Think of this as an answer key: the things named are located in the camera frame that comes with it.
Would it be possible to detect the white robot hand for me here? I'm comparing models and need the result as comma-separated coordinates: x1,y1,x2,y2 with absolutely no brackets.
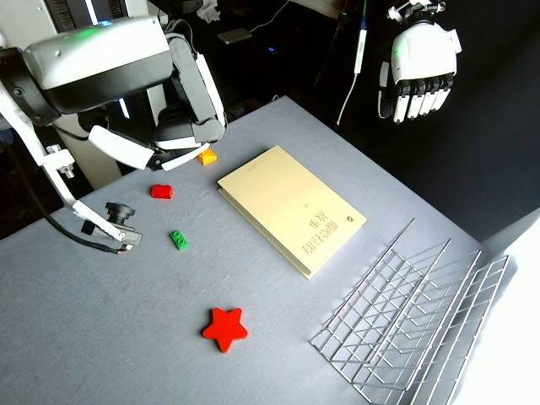
377,19,463,124
23,15,228,172

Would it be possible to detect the cream paperback book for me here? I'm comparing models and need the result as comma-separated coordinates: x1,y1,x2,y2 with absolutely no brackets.
217,145,368,280

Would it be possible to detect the white crumpled paper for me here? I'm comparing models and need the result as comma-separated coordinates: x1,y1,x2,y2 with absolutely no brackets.
197,0,222,23

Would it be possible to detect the grey power bank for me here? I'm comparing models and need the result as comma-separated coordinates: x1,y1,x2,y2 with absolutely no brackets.
217,28,253,46

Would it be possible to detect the red toy brick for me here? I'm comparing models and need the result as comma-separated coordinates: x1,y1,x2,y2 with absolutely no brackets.
149,183,174,201

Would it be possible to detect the green toy brick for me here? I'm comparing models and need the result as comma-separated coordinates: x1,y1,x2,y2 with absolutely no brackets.
169,229,190,251

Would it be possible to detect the red star block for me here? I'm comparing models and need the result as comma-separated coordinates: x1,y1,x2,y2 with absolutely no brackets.
202,306,249,354

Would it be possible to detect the white hanging cable adapter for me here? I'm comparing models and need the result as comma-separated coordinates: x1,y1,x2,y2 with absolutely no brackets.
336,0,369,127

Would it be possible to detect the thin white cable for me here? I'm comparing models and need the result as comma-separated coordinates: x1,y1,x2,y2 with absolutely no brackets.
248,0,292,33

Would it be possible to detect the wire dish rack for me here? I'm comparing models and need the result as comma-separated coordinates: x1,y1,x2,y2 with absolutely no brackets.
310,217,511,405

